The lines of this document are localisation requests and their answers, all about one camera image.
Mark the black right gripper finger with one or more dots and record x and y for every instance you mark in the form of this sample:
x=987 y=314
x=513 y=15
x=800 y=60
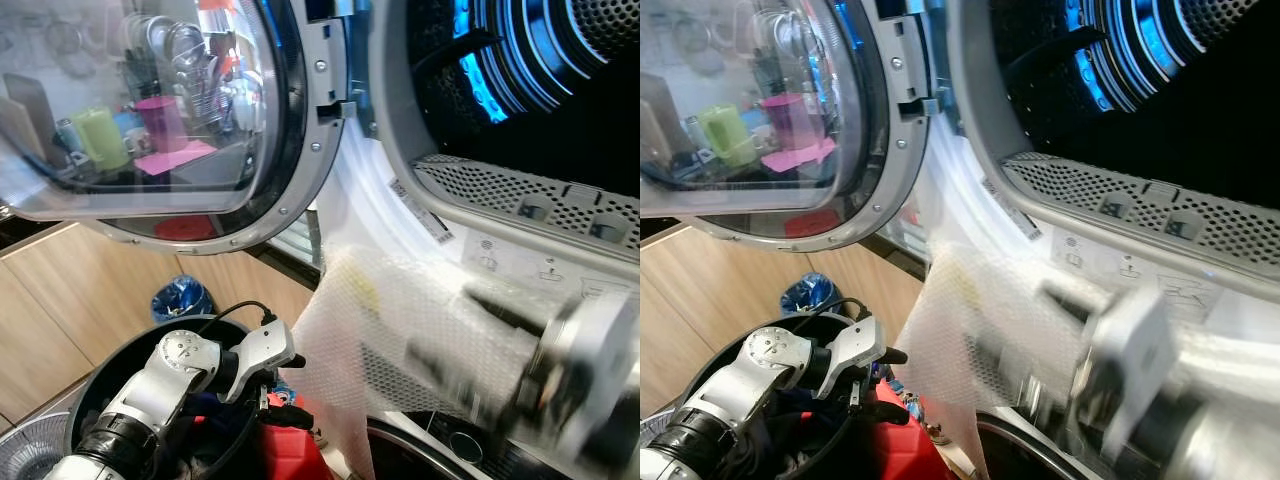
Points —
x=465 y=372
x=1040 y=412
x=1068 y=300
x=505 y=312

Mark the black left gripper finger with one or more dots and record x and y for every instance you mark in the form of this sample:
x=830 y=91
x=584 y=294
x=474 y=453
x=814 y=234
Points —
x=295 y=360
x=292 y=416
x=894 y=355
x=892 y=412

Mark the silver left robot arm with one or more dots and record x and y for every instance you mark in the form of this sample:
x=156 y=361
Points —
x=745 y=385
x=150 y=390

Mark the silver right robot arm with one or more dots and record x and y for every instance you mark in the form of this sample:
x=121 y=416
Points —
x=610 y=440
x=1220 y=400

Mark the dark clothes pile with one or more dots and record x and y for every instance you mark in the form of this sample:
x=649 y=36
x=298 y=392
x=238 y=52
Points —
x=215 y=445
x=790 y=445

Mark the white front-loading washing machine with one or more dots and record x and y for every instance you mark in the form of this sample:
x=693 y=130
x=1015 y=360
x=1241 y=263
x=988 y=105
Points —
x=972 y=100
x=392 y=100

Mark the black and grey appliance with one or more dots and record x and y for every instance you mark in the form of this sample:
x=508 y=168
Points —
x=1020 y=460
x=450 y=455

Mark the blue plastic bin bag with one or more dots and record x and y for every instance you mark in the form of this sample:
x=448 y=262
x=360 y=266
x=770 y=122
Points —
x=180 y=298
x=810 y=295

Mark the grey perforated lint filter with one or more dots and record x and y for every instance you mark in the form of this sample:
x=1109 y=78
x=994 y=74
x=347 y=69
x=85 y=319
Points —
x=480 y=185
x=1070 y=185

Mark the grey slatted round disk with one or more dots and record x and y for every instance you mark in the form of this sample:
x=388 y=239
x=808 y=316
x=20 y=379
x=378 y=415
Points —
x=650 y=432
x=25 y=450

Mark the black round laundry basket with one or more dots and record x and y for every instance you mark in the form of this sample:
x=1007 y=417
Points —
x=710 y=390
x=100 y=390

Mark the grey round glass washer door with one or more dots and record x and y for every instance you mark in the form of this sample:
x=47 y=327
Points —
x=760 y=80
x=150 y=100

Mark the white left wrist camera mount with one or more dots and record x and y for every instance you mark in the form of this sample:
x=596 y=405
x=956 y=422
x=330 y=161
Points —
x=262 y=350
x=855 y=350

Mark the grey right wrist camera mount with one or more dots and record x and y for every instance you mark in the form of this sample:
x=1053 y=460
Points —
x=590 y=340
x=1130 y=340

